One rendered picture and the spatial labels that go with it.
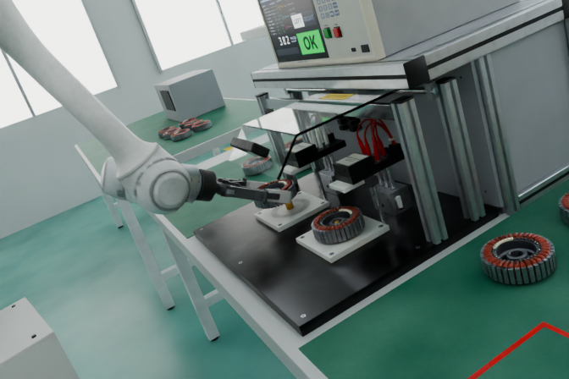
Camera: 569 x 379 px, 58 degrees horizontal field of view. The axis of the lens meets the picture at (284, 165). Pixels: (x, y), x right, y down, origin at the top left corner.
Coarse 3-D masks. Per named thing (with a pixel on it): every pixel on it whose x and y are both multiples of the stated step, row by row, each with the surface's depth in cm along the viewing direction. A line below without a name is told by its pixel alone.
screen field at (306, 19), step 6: (306, 12) 111; (312, 12) 109; (294, 18) 117; (300, 18) 114; (306, 18) 112; (312, 18) 110; (294, 24) 118; (300, 24) 115; (306, 24) 113; (312, 24) 111
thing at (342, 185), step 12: (348, 156) 112; (360, 156) 110; (384, 156) 111; (396, 156) 110; (336, 168) 110; (348, 168) 106; (360, 168) 107; (372, 168) 108; (384, 168) 109; (336, 180) 112; (348, 180) 107; (360, 180) 107; (384, 180) 114
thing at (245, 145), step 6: (234, 138) 98; (234, 144) 96; (240, 144) 94; (246, 144) 91; (252, 144) 89; (258, 144) 89; (240, 150) 98; (246, 150) 91; (252, 150) 89; (258, 150) 89; (264, 150) 90; (264, 156) 90
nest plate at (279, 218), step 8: (304, 192) 140; (296, 200) 136; (304, 200) 134; (312, 200) 132; (320, 200) 130; (272, 208) 136; (280, 208) 134; (296, 208) 131; (304, 208) 129; (312, 208) 127; (320, 208) 127; (256, 216) 135; (264, 216) 133; (272, 216) 131; (280, 216) 129; (288, 216) 128; (296, 216) 126; (304, 216) 126; (272, 224) 126; (280, 224) 124; (288, 224) 124
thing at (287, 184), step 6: (276, 180) 133; (282, 180) 132; (288, 180) 130; (264, 186) 133; (270, 186) 132; (276, 186) 133; (282, 186) 132; (288, 186) 126; (294, 186) 128; (294, 192) 127; (258, 204) 127; (264, 204) 126; (270, 204) 125; (276, 204) 126; (282, 204) 125
